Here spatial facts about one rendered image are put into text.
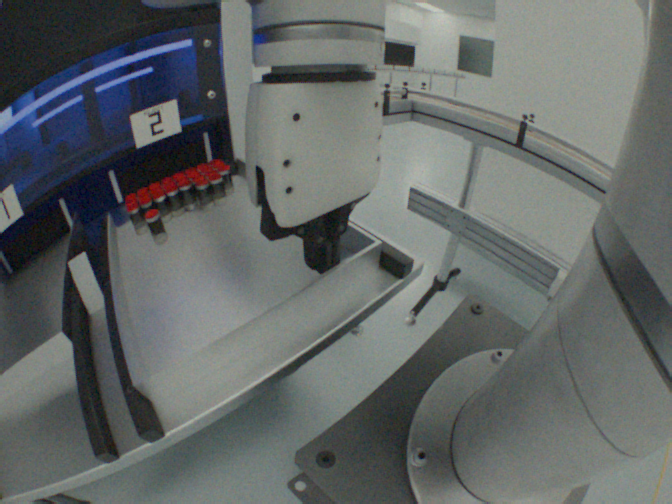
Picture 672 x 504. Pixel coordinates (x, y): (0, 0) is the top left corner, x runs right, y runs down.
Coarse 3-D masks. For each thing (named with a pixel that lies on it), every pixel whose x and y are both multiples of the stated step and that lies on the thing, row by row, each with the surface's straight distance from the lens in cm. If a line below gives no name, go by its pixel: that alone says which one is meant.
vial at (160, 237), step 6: (156, 216) 39; (150, 222) 40; (156, 222) 39; (162, 222) 40; (150, 228) 40; (156, 228) 40; (162, 228) 40; (156, 234) 40; (162, 234) 40; (156, 240) 41; (162, 240) 41
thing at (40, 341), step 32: (64, 256) 56; (0, 288) 70; (32, 288) 57; (64, 288) 40; (0, 320) 62; (32, 320) 49; (64, 320) 36; (0, 352) 54; (32, 352) 37; (64, 352) 36; (0, 384) 44
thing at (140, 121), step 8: (168, 104) 51; (176, 104) 52; (144, 112) 51; (152, 112) 51; (160, 112) 51; (168, 112) 52; (176, 112) 52; (136, 120) 51; (144, 120) 51; (152, 120) 51; (168, 120) 52; (176, 120) 52; (136, 128) 51; (144, 128) 51; (160, 128) 52; (168, 128) 52; (176, 128) 52; (136, 136) 51; (144, 136) 51; (160, 136) 52; (136, 144) 51; (144, 144) 52
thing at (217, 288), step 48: (240, 192) 48; (144, 240) 44; (192, 240) 39; (240, 240) 36; (288, 240) 34; (144, 288) 35; (192, 288) 32; (240, 288) 30; (288, 288) 29; (336, 288) 27; (144, 336) 30; (192, 336) 28; (240, 336) 23; (144, 384) 24
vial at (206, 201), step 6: (198, 180) 44; (204, 180) 44; (198, 186) 43; (204, 186) 43; (198, 192) 44; (204, 192) 43; (210, 192) 44; (198, 198) 44; (204, 198) 43; (210, 198) 44; (204, 204) 44; (210, 204) 44; (204, 210) 45
